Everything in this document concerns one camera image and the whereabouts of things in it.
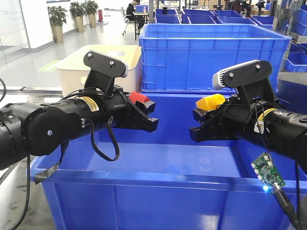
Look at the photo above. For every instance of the green circuit board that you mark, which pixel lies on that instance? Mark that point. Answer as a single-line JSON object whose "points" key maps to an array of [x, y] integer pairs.
{"points": [[267, 173]]}

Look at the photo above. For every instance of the beige plastic tub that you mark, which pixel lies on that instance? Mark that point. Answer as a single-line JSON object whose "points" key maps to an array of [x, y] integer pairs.
{"points": [[75, 68]]}

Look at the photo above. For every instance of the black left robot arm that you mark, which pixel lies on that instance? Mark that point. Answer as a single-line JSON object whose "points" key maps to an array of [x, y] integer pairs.
{"points": [[38, 129]]}

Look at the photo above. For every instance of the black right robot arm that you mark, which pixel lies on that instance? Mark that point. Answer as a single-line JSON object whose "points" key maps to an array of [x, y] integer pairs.
{"points": [[265, 124]]}

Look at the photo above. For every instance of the red cube block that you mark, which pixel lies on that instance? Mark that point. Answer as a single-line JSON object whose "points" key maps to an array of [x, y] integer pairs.
{"points": [[136, 96]]}

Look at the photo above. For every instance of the yellow studded toy brick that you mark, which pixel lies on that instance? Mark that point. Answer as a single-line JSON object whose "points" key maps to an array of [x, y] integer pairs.
{"points": [[210, 102]]}

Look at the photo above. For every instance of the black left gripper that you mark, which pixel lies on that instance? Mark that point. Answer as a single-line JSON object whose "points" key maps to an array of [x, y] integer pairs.
{"points": [[127, 115]]}

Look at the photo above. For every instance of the seated person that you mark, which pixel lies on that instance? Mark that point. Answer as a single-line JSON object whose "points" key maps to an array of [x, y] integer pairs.
{"points": [[130, 14]]}

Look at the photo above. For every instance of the blue crate behind bin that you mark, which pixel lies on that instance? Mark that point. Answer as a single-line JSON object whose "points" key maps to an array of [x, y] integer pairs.
{"points": [[182, 58]]}

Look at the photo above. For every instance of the large blue target bin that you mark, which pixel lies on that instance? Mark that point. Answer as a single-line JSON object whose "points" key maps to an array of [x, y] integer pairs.
{"points": [[162, 180]]}

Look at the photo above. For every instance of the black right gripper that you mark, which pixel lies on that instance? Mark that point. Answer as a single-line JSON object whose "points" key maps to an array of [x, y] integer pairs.
{"points": [[225, 121]]}

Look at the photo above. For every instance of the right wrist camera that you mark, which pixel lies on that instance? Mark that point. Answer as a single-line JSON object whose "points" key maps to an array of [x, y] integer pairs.
{"points": [[249, 78]]}

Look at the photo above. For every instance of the potted plant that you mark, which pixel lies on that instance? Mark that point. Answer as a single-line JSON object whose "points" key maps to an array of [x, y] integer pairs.
{"points": [[57, 17]]}

